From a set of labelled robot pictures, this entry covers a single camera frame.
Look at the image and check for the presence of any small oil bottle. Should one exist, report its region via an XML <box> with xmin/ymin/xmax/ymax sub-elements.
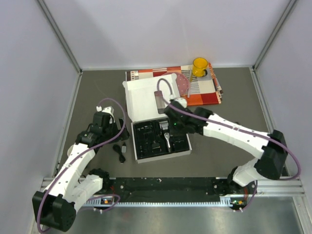
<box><xmin>121</xmin><ymin>142</ymin><xmax>127</xmax><ymax>153</ymax></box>

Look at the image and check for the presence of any black charging cable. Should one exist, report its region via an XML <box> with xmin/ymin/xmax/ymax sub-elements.
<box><xmin>113</xmin><ymin>144</ymin><xmax>127</xmax><ymax>164</ymax></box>

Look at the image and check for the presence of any silver hair clipper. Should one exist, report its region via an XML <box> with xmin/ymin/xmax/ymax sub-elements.
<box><xmin>159</xmin><ymin>120</ymin><xmax>171</xmax><ymax>153</ymax></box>

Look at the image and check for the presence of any black clipper comb guard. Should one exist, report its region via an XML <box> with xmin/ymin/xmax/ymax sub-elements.
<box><xmin>152</xmin><ymin>142</ymin><xmax>161</xmax><ymax>154</ymax></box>
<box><xmin>173</xmin><ymin>139</ymin><xmax>187</xmax><ymax>151</ymax></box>

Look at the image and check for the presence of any white cardboard box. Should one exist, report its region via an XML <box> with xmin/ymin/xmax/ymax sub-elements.
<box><xmin>122</xmin><ymin>72</ymin><xmax>192</xmax><ymax>164</ymax></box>

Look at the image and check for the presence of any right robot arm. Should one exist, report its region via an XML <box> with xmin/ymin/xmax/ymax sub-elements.
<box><xmin>164</xmin><ymin>100</ymin><xmax>288</xmax><ymax>193</ymax></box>

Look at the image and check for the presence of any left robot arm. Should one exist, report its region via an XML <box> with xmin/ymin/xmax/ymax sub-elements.
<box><xmin>32</xmin><ymin>107</ymin><xmax>129</xmax><ymax>234</ymax></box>

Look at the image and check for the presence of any black plastic tray insert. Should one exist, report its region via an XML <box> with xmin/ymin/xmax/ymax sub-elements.
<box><xmin>131</xmin><ymin>118</ymin><xmax>192</xmax><ymax>163</ymax></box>

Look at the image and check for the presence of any pink dotted plate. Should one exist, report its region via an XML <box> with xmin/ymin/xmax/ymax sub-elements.
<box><xmin>163</xmin><ymin>72</ymin><xmax>191</xmax><ymax>97</ymax></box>

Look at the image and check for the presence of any orange patterned cloth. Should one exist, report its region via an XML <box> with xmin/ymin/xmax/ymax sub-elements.
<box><xmin>125</xmin><ymin>63</ymin><xmax>223</xmax><ymax>106</ymax></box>

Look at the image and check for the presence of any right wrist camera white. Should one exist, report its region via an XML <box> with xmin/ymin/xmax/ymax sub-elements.
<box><xmin>170</xmin><ymin>97</ymin><xmax>187</xmax><ymax>108</ymax></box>

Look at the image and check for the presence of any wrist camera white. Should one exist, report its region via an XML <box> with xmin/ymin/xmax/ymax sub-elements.
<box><xmin>170</xmin><ymin>97</ymin><xmax>187</xmax><ymax>108</ymax></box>
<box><xmin>96</xmin><ymin>106</ymin><xmax>115</xmax><ymax>120</ymax></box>

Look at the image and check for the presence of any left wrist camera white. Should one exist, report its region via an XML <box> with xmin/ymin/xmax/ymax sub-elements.
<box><xmin>96</xmin><ymin>106</ymin><xmax>115</xmax><ymax>120</ymax></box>

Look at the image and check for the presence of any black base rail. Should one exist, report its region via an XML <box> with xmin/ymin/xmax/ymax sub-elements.
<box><xmin>104</xmin><ymin>177</ymin><xmax>248</xmax><ymax>203</ymax></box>

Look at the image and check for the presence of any yellow mug black handle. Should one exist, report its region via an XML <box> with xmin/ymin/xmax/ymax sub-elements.
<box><xmin>192</xmin><ymin>58</ymin><xmax>208</xmax><ymax>78</ymax></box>

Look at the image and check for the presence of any white cable duct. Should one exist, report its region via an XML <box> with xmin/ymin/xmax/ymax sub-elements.
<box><xmin>80</xmin><ymin>195</ymin><xmax>247</xmax><ymax>208</ymax></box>

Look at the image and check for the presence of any aluminium frame rail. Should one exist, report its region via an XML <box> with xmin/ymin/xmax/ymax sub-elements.
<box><xmin>256</xmin><ymin>179</ymin><xmax>305</xmax><ymax>197</ymax></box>

